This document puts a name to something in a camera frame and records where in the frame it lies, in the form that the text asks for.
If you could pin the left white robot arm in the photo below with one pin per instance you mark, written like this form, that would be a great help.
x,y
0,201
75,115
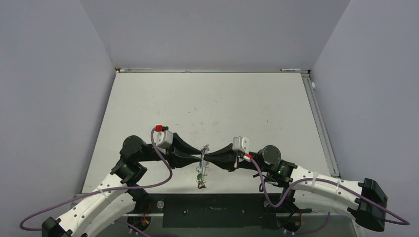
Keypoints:
x,y
119,192

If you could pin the aluminium right rail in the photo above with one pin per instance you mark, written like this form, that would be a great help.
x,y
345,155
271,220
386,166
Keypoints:
x,y
319,121

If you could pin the aluminium back rail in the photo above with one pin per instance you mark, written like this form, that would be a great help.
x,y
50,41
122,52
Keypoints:
x,y
151,70

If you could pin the grey metal keyring disc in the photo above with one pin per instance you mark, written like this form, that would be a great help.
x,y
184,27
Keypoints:
x,y
201,169

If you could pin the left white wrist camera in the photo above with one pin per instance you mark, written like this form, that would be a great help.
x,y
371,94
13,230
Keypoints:
x,y
164,137

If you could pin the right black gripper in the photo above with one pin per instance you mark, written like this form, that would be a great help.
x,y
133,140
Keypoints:
x,y
226,157

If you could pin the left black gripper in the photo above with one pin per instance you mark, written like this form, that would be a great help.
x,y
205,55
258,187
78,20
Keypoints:
x,y
176,157

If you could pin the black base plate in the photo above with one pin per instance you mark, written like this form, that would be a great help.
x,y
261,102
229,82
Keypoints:
x,y
212,211

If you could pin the aluminium rail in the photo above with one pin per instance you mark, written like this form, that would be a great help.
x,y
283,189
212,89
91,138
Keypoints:
x,y
319,121
151,70

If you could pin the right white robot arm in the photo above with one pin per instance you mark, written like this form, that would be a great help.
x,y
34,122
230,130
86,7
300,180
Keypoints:
x,y
288,184

